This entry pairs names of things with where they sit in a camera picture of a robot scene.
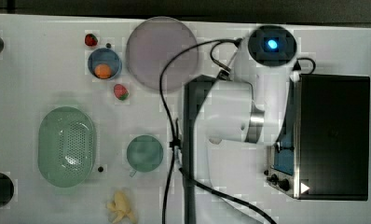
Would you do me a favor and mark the black cable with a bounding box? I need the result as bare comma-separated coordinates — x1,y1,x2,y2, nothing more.
158,38,278,224

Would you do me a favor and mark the pink toy strawberry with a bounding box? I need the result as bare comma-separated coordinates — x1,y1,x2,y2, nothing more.
114,84,129,101

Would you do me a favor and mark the purple round plate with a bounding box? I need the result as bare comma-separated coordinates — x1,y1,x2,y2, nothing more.
126,17,199,91

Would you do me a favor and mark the green oval strainer basket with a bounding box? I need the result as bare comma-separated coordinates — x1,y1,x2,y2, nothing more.
37,106,96,188

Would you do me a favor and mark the red toy strawberry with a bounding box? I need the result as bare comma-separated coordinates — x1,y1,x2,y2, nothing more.
84,34,98,47

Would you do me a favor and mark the peeled toy banana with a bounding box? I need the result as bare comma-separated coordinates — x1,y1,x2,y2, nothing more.
106,190,137,224

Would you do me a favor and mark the blue metal cup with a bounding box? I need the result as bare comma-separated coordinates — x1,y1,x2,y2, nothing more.
88,48,122,79

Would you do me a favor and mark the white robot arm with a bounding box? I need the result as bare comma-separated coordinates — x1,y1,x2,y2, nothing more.
179,25,297,224

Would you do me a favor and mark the silver toaster oven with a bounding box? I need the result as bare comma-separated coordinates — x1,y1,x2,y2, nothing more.
265,74,370,201

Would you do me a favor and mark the orange toy fruit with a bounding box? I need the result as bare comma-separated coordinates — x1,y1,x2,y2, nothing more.
94,63,112,79

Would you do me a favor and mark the green metal cup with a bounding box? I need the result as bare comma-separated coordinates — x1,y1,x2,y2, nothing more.
126,135,163,177

